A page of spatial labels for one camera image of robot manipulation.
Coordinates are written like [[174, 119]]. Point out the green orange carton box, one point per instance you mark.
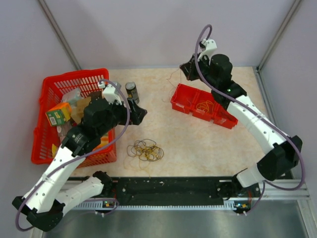
[[59, 114]]

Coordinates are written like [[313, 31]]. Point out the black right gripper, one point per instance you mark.
[[189, 69]]

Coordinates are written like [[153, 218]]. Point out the brown cardboard box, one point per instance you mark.
[[77, 112]]

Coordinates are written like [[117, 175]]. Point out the black drink can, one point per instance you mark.
[[132, 92]]

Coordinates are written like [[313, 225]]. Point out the red three-compartment bin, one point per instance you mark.
[[201, 104]]

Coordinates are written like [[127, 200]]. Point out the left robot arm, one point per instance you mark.
[[45, 205]]

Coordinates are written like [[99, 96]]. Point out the red plastic shopping basket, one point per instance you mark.
[[53, 89]]

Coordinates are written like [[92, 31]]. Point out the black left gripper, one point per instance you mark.
[[136, 113]]

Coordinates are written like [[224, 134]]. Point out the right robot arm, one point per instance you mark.
[[281, 152]]

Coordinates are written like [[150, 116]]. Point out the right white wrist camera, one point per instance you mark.
[[208, 47]]

